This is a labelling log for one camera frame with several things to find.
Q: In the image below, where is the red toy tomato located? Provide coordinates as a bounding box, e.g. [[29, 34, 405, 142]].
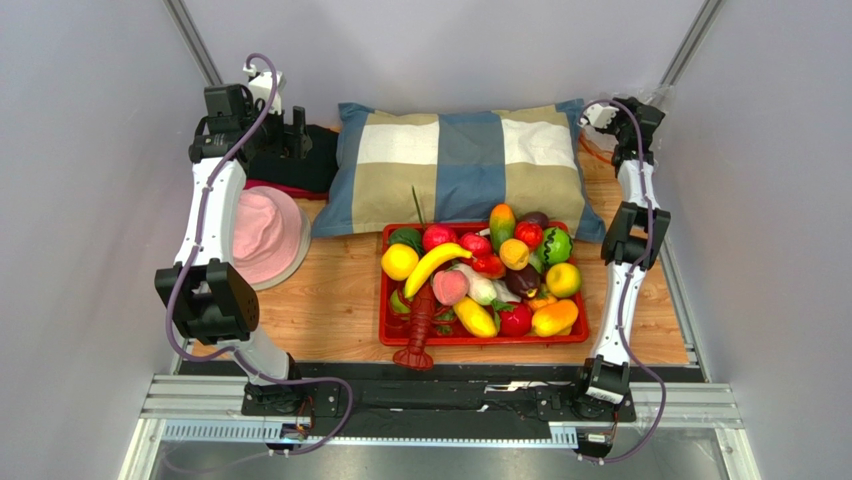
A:
[[496, 302, 533, 337]]

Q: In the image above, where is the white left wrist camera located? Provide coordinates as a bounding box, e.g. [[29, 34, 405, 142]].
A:
[[243, 64, 286, 115]]

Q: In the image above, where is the red toy apple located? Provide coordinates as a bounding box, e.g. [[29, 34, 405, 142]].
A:
[[514, 221, 544, 251]]

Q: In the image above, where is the pink toy peach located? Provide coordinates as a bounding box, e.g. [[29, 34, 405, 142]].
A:
[[432, 269, 469, 306]]

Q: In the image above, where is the dark green toy vegetable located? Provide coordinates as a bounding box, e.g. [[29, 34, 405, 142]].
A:
[[387, 227, 425, 256]]

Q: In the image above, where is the dark purple toy plum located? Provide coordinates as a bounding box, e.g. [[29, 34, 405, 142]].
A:
[[520, 211, 550, 230]]

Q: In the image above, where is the small orange toy fruit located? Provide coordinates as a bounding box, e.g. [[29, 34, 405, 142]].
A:
[[499, 238, 530, 271]]

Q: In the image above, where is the blue beige checkered pillow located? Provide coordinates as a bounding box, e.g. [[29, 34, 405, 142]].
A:
[[313, 99, 606, 243]]

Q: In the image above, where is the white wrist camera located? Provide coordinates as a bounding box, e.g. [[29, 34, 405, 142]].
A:
[[243, 64, 286, 115], [579, 102, 619, 133]]

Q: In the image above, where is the yellow green toy apple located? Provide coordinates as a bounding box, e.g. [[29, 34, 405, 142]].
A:
[[545, 262, 583, 298]]

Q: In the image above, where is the dark purple toy eggplant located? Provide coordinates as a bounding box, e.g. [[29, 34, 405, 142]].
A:
[[504, 265, 541, 300]]

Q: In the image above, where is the red toy lobster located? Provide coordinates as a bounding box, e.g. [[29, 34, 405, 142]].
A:
[[390, 281, 449, 371]]

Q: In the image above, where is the green orange toy papaya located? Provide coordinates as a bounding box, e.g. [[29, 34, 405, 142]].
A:
[[489, 203, 516, 253]]

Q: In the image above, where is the red toy pepper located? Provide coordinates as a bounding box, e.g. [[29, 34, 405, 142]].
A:
[[471, 254, 506, 280]]

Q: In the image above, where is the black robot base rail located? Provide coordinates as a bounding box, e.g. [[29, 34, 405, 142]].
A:
[[178, 361, 707, 449]]

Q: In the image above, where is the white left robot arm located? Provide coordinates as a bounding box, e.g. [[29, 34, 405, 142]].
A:
[[154, 78, 309, 416]]

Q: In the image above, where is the yellow toy lemon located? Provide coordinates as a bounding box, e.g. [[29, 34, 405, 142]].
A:
[[380, 243, 420, 281]]

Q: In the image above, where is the black folded cloth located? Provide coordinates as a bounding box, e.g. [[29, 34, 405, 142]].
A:
[[245, 125, 339, 198]]

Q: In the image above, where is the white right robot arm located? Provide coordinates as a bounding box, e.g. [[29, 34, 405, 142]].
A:
[[578, 97, 671, 408]]

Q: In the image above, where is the red toy pomegranate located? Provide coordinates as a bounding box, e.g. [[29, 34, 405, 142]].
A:
[[422, 224, 458, 252]]

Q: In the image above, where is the yellow toy banana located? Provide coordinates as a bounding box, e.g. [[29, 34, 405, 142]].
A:
[[403, 243, 473, 300]]

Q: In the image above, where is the clear orange zip top bag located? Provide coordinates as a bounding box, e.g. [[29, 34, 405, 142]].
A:
[[578, 86, 669, 170]]

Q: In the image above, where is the pink bucket hat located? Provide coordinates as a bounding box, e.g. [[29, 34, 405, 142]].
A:
[[232, 186, 311, 291]]

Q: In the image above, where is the green toy watermelon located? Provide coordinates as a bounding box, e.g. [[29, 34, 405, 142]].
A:
[[536, 227, 573, 266]]

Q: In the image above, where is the red plastic tray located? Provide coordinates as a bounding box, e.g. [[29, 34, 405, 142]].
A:
[[378, 221, 591, 348]]

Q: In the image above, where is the orange yellow toy mango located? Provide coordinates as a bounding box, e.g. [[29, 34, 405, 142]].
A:
[[532, 299, 579, 337]]

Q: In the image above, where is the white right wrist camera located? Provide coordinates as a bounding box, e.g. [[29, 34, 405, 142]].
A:
[[579, 102, 619, 133]]

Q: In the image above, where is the yellow toy squash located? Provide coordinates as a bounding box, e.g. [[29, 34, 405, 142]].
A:
[[452, 297, 498, 338]]

